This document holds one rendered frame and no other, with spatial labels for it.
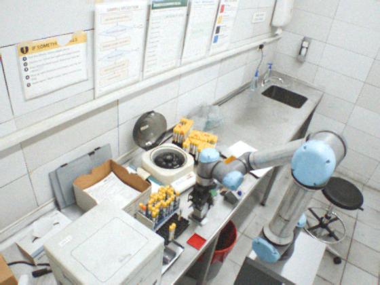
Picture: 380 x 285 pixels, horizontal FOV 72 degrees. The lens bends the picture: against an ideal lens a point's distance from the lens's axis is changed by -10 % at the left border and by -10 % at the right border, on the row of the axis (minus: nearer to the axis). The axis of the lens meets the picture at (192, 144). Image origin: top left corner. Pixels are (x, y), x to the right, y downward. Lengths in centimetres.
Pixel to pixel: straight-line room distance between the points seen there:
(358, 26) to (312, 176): 258
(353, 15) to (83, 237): 302
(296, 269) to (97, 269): 82
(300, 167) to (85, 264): 68
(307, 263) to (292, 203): 49
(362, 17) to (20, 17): 292
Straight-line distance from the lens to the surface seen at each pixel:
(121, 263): 91
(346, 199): 228
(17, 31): 108
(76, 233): 98
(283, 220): 100
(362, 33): 328
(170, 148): 163
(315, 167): 82
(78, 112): 126
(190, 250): 130
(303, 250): 141
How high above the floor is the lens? 194
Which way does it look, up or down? 34 degrees down
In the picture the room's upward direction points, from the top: 9 degrees clockwise
